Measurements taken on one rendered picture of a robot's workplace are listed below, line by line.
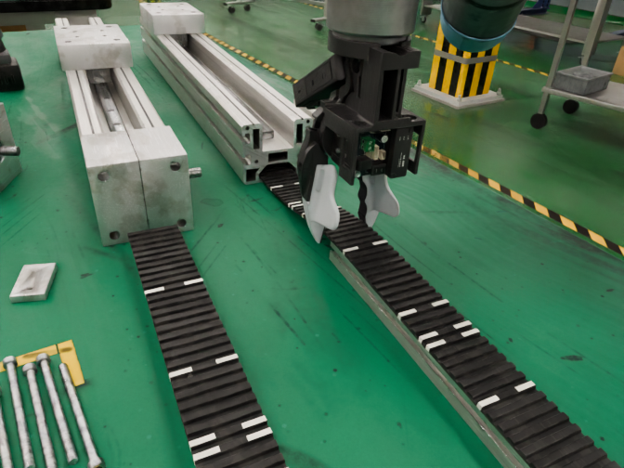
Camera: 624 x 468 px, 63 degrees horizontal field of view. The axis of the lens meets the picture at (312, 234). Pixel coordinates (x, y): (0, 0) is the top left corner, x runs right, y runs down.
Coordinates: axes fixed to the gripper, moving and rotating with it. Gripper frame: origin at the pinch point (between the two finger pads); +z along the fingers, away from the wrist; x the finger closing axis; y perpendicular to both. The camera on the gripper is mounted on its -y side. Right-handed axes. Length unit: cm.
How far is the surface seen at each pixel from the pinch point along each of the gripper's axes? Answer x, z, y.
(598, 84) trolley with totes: 267, 49, -162
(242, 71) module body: 3.3, -5.4, -42.6
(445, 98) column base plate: 219, 78, -240
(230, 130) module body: -5.0, -2.8, -23.4
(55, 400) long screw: -29.3, 2.4, 11.3
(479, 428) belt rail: -2.0, 2.3, 25.7
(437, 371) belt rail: -1.6, 2.2, 20.1
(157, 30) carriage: -5, -6, -75
